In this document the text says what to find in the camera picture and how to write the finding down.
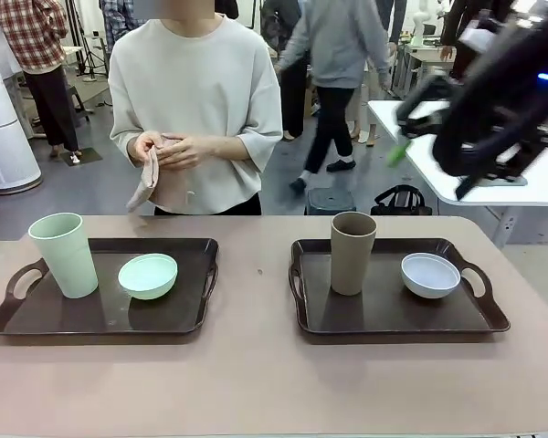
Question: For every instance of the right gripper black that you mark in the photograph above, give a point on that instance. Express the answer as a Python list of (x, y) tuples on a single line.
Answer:
[(498, 105)]

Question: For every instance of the beige pink cloth mat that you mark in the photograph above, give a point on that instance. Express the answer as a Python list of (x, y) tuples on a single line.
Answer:
[(141, 189)]

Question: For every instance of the light green bowl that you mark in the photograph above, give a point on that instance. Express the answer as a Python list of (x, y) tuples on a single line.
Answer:
[(148, 283)]

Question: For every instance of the tall light green cup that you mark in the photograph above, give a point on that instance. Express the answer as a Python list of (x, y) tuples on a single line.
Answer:
[(68, 264)]

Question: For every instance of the person's left forearm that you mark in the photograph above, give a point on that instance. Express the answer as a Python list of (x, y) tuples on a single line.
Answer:
[(226, 149)]

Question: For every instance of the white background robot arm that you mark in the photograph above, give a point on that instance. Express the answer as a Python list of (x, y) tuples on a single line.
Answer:
[(421, 23)]

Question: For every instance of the person's right forearm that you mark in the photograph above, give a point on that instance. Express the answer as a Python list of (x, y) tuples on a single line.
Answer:
[(131, 145)]

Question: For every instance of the dark brown serving tray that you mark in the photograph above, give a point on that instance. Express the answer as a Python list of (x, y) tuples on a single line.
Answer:
[(393, 321), (73, 317)]

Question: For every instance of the black floor mat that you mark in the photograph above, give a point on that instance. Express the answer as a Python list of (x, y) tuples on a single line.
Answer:
[(84, 156)]

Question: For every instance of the person's left hand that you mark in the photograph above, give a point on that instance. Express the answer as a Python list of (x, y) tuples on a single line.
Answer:
[(185, 153)]

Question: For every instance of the person's right hand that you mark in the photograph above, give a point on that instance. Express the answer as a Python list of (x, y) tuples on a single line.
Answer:
[(144, 146)]

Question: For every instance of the white background table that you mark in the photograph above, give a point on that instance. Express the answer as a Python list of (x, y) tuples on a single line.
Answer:
[(431, 182)]

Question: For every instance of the black bag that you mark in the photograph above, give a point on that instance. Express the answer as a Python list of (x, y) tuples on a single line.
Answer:
[(399, 201)]

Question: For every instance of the white bowl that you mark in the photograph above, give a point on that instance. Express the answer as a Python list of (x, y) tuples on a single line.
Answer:
[(431, 285)]

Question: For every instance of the dark teal plastic stool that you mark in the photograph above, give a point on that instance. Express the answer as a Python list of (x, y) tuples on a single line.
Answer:
[(329, 201)]

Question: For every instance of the person in grey hoodie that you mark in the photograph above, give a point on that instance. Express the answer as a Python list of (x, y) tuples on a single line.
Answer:
[(338, 50)]

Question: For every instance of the tall brown cup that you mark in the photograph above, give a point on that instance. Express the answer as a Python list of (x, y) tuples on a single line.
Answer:
[(351, 260)]

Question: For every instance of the person in dark clothes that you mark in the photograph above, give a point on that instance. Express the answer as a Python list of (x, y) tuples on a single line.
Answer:
[(294, 105)]

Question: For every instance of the person in cream sweater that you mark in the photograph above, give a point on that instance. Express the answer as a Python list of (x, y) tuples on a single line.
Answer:
[(187, 68)]

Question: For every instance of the person in blue plaid shirt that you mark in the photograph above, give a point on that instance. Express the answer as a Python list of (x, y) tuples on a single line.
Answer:
[(119, 23)]

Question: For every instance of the black tripod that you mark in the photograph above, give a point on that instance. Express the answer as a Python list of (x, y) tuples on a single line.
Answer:
[(90, 59)]

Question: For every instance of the black metal stool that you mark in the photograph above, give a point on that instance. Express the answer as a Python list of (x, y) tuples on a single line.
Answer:
[(75, 100)]

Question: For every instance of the person in red plaid shirt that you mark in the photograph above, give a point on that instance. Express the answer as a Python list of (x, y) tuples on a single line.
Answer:
[(32, 36)]

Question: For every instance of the white air purifier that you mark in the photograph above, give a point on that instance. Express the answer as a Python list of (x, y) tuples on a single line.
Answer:
[(4, 150)]

